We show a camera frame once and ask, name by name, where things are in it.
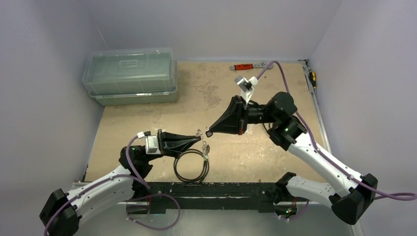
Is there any clear green plastic storage box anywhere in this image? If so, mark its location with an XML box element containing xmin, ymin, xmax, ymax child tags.
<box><xmin>82</xmin><ymin>48</ymin><xmax>178</xmax><ymax>106</ymax></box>

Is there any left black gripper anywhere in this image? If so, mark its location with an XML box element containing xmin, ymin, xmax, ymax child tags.
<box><xmin>144</xmin><ymin>128</ymin><xmax>200</xmax><ymax>163</ymax></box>

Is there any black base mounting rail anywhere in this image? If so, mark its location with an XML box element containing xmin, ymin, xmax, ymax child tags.
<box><xmin>143</xmin><ymin>181</ymin><xmax>308</xmax><ymax>215</ymax></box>

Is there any aluminium frame rail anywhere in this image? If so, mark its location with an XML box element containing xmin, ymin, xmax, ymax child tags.
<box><xmin>73</xmin><ymin>181</ymin><xmax>333</xmax><ymax>207</ymax></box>

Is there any yellow black screwdriver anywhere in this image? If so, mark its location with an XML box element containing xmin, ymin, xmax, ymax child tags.
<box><xmin>308</xmin><ymin>71</ymin><xmax>317</xmax><ymax>89</ymax></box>

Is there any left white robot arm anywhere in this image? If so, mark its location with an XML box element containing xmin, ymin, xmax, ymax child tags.
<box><xmin>39</xmin><ymin>129</ymin><xmax>202</xmax><ymax>236</ymax></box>

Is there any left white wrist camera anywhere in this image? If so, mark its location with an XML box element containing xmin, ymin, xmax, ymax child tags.
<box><xmin>136</xmin><ymin>130</ymin><xmax>161</xmax><ymax>155</ymax></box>

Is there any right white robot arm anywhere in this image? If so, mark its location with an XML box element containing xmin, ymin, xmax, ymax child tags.
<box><xmin>206</xmin><ymin>92</ymin><xmax>378</xmax><ymax>225</ymax></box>

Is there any black coiled cable loop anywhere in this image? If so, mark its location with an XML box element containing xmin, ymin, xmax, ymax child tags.
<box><xmin>173</xmin><ymin>148</ymin><xmax>210</xmax><ymax>183</ymax></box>

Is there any red handled adjustable wrench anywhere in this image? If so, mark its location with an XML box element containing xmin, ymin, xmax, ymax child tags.
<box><xmin>229</xmin><ymin>61</ymin><xmax>267</xmax><ymax>71</ymax></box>

